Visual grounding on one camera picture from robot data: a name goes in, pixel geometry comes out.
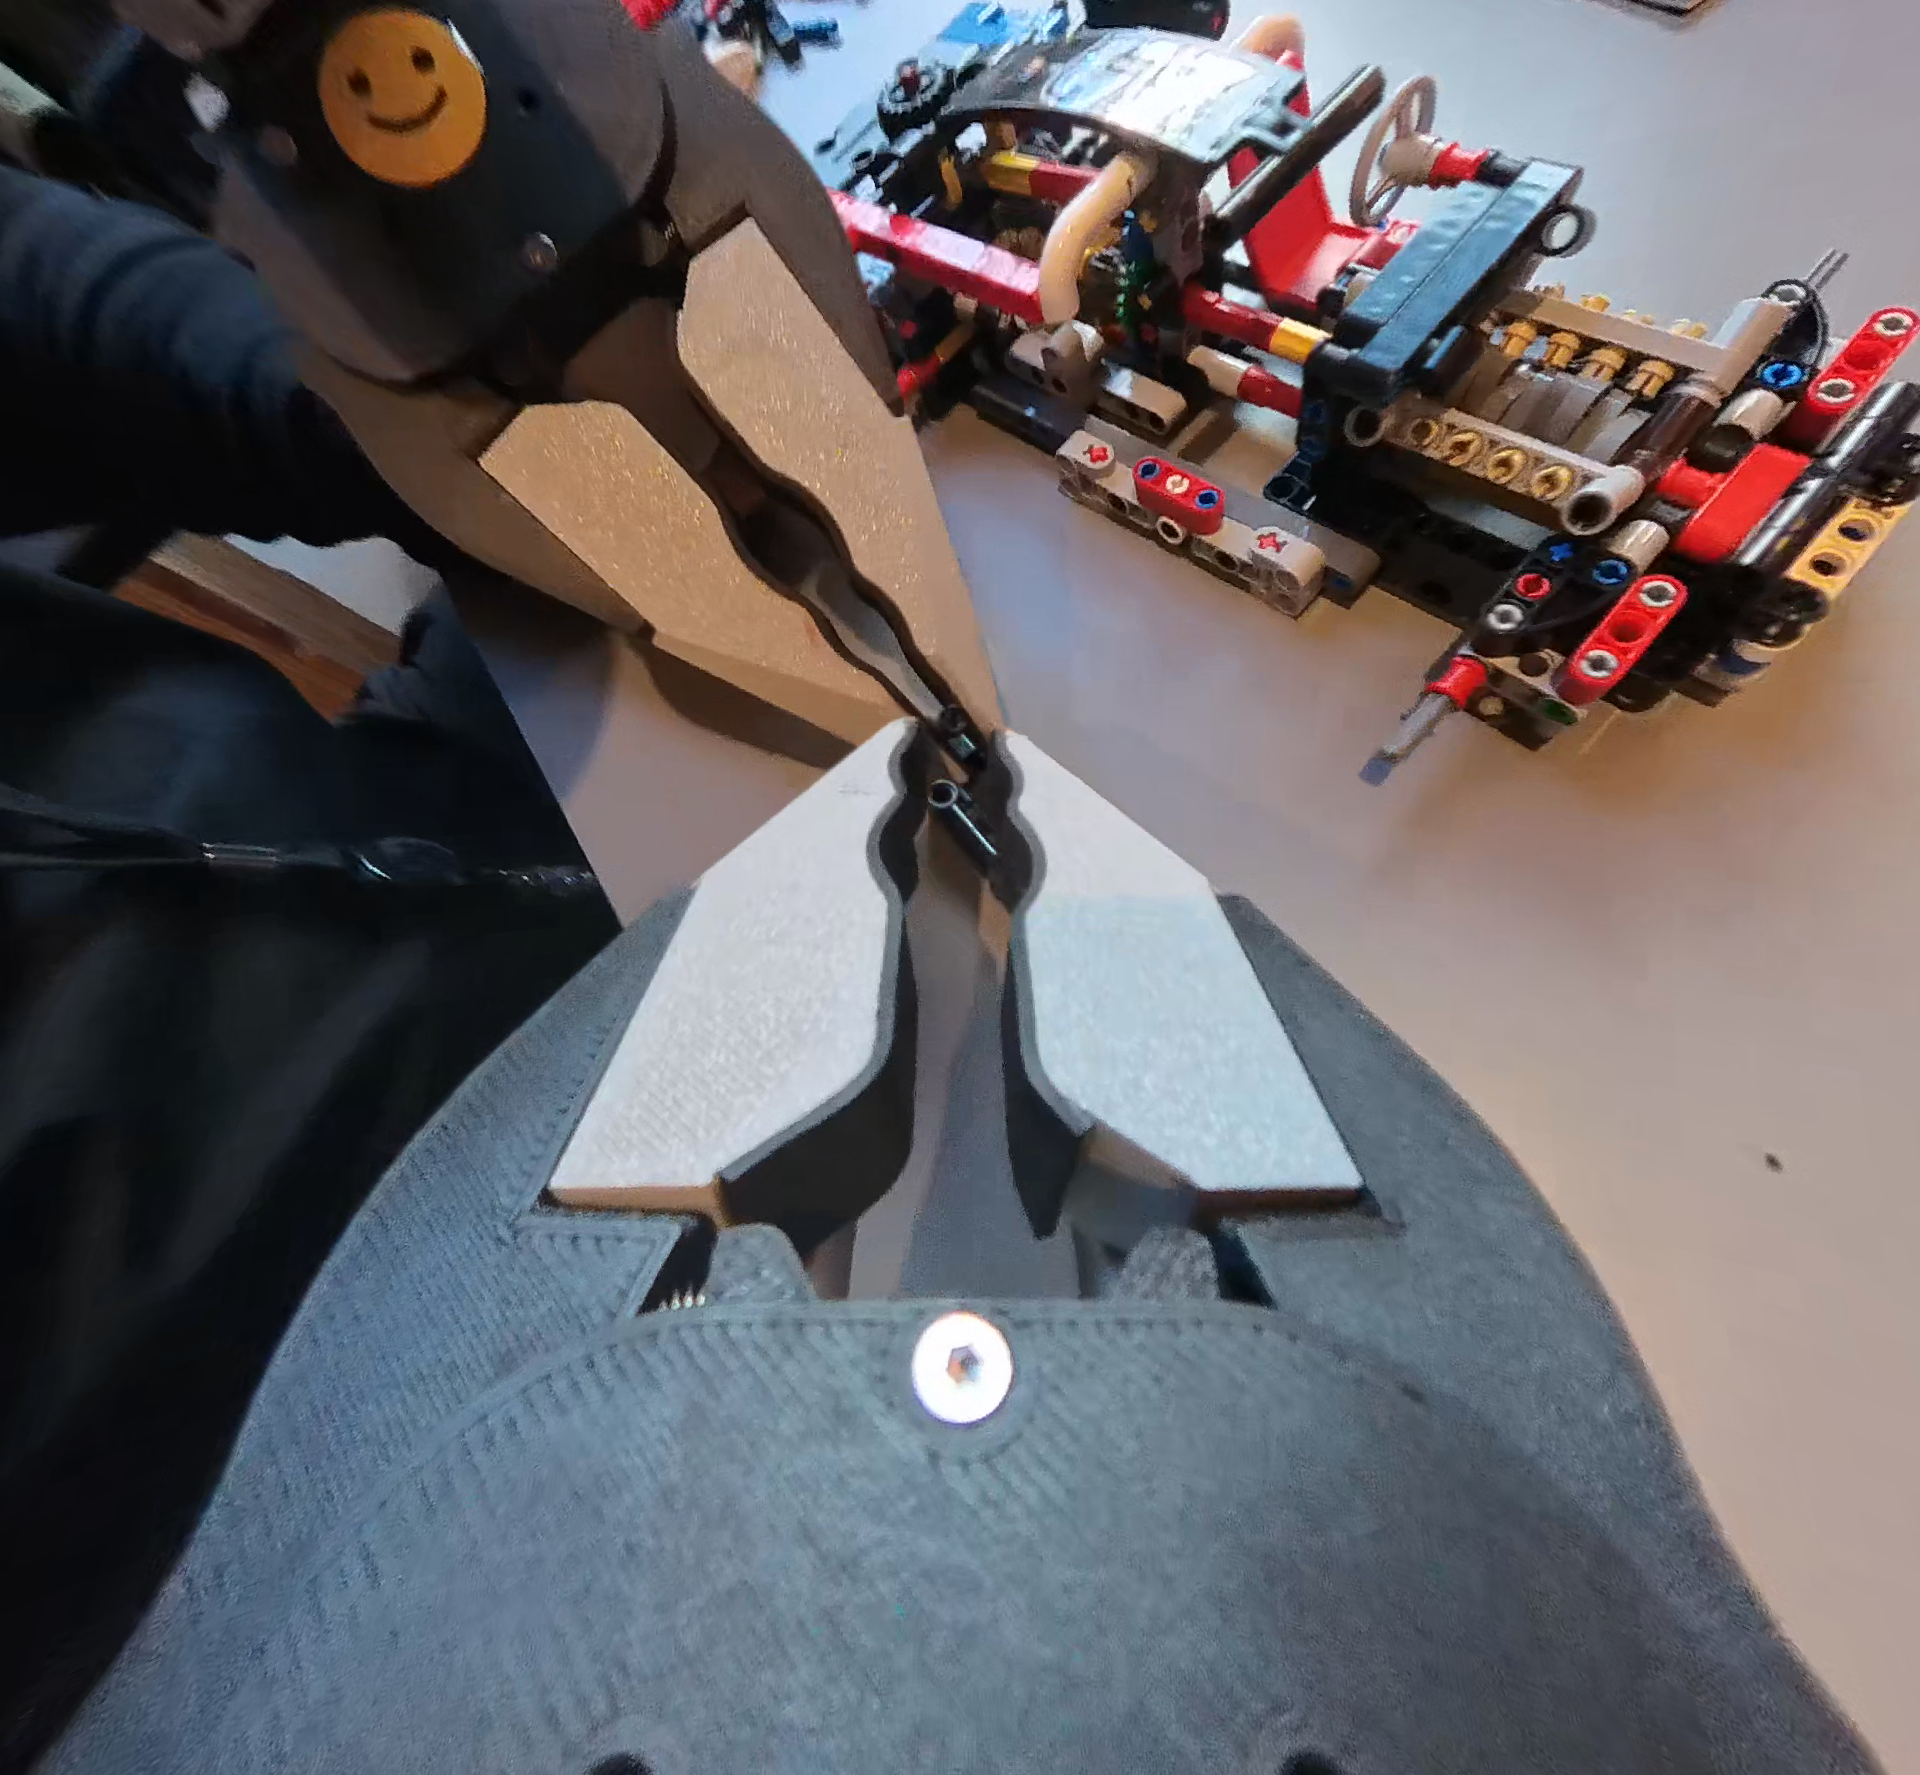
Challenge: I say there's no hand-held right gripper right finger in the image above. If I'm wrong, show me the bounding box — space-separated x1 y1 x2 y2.
989 727 1368 1240

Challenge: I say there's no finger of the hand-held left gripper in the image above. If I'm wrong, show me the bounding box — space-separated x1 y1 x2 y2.
675 222 1006 745
477 399 961 745

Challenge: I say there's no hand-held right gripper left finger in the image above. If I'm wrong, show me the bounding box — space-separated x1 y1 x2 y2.
543 717 924 1223

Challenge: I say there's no toy brick car chassis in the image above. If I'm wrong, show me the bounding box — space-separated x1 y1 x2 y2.
810 0 1920 774

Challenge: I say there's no person's left forearm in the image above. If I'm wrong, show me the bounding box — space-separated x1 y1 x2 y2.
0 161 444 554

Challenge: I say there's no grey desk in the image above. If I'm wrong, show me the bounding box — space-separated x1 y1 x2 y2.
225 0 1920 1769

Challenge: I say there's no black badge reel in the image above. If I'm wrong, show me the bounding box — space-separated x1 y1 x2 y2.
0 786 601 908

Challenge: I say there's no person's dark clothed body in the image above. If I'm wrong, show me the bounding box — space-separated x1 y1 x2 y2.
0 561 624 1775

